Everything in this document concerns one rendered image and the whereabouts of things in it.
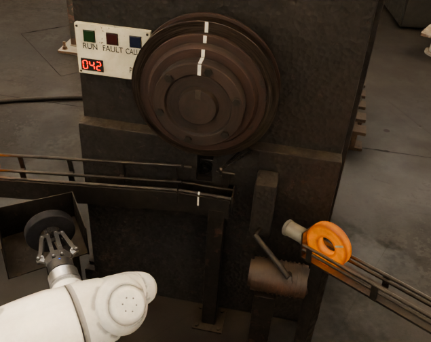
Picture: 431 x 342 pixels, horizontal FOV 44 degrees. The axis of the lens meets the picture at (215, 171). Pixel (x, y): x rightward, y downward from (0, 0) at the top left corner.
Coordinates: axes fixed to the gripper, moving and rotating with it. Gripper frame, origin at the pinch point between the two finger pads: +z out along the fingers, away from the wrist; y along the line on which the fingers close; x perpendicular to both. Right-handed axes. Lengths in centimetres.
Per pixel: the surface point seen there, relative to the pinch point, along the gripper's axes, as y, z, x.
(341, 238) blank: 83, -42, 7
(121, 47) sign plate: 35, 31, 44
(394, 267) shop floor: 158, -11, -72
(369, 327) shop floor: 123, -36, -71
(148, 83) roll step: 37, 10, 41
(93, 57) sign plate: 26, 37, 38
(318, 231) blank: 80, -35, 4
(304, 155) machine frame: 87, -10, 15
